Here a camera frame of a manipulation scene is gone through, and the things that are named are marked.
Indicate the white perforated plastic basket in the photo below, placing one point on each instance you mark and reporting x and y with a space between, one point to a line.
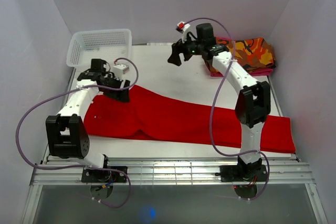
108 44

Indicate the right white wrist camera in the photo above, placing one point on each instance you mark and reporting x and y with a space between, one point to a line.
183 28

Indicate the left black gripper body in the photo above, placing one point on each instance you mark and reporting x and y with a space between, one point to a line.
113 83

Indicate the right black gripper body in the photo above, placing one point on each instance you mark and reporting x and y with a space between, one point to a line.
191 49

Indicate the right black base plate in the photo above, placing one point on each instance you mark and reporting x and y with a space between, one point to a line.
233 173

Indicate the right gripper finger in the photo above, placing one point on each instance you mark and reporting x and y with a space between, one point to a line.
174 58
177 47

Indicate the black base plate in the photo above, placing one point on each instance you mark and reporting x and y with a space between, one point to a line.
98 176
233 173

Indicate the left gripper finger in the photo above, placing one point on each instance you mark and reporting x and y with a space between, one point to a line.
112 94
123 96

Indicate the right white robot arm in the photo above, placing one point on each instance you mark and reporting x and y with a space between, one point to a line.
253 102

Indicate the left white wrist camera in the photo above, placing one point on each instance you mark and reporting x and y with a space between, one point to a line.
119 70

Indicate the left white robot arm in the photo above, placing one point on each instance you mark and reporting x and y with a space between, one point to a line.
66 133

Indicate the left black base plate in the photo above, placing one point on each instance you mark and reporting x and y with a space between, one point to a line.
98 176

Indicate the red trousers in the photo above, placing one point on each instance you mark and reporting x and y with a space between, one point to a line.
150 116

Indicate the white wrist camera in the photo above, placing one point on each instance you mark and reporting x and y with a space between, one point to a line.
119 70
183 28

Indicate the aluminium frame rail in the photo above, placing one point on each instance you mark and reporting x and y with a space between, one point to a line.
175 172

